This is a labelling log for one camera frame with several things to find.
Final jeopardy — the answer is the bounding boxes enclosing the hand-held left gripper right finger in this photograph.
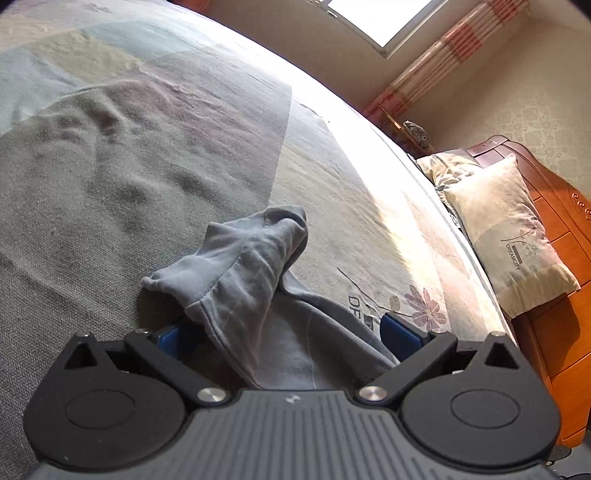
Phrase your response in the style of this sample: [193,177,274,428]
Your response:
[355,313,531,411]

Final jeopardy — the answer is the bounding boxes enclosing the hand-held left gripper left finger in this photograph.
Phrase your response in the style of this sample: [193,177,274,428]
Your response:
[62,323,232,409]

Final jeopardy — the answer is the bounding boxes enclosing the light grey pants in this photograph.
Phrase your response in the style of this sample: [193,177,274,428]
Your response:
[141,205,402,391]

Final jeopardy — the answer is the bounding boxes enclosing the beige printed pillow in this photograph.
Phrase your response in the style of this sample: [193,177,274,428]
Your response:
[441,154,581,319]

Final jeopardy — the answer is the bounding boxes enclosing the floral pillow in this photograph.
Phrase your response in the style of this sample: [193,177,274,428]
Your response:
[416,150,485,191]

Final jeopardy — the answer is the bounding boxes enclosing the wooden headboard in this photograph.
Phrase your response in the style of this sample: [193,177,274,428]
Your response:
[465,134,591,455]

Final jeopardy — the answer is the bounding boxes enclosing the small grey fabric object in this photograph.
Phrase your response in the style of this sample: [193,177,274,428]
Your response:
[399,120,435,151]

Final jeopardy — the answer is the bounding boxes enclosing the patchwork bed sheet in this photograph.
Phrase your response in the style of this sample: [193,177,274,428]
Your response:
[0,0,518,480]

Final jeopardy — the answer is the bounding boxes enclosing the small wooden shelf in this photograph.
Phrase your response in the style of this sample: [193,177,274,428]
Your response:
[379,108,416,139]

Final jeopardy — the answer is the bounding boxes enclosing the pink striped curtain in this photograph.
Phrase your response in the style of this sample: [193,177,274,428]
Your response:
[362,0,532,132]

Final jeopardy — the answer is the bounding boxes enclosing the window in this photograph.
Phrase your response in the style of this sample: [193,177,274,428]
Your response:
[305,0,451,60]

